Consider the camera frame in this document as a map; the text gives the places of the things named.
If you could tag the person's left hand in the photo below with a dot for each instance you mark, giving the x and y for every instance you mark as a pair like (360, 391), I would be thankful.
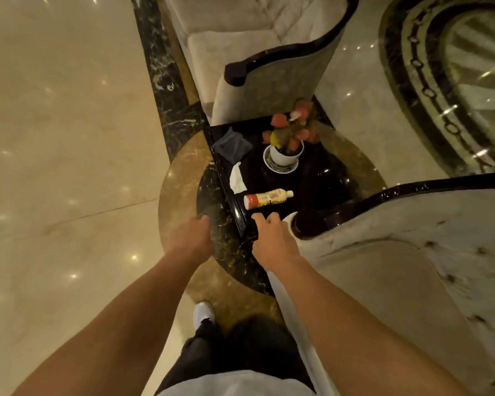
(188, 239)

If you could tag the person's right hand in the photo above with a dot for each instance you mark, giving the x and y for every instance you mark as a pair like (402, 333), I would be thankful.
(273, 243)

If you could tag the person's right fingers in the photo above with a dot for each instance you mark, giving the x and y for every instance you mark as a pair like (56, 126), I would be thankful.
(268, 220)

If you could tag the person's left fingers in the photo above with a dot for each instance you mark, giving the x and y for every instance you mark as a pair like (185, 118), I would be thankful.
(200, 221)

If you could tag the person's right forearm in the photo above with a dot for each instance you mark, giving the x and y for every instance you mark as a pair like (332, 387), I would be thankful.
(350, 329)

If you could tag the person's left forearm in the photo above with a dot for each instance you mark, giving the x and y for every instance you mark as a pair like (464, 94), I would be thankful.
(115, 329)

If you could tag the plastic drink bottle orange label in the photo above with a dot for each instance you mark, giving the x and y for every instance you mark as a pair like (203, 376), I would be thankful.
(268, 198)

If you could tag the crumpled white tissue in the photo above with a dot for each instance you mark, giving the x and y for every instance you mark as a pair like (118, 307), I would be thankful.
(237, 179)

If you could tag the white saucer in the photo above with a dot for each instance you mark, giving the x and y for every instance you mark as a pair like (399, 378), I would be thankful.
(278, 166)

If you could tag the black glossy side table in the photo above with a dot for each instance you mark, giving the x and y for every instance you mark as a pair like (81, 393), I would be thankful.
(313, 181)

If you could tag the white flower pot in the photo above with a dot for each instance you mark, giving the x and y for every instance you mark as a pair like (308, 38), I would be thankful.
(283, 155)

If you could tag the dark grey cloth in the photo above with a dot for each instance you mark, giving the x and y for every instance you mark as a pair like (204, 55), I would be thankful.
(232, 145)

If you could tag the person's white shoe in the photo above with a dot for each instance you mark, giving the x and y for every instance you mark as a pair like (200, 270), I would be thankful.
(203, 312)

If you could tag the red leafed potted plant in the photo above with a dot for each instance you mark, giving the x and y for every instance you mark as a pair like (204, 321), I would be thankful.
(293, 127)

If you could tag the person's black trousers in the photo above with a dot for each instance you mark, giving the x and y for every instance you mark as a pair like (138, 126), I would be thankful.
(239, 350)

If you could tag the beige tufted armchair dark trim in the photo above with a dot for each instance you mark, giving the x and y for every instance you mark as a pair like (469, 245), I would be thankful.
(404, 276)
(255, 57)

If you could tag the person's white shirt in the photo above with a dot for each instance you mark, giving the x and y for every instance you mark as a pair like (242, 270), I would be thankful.
(235, 384)

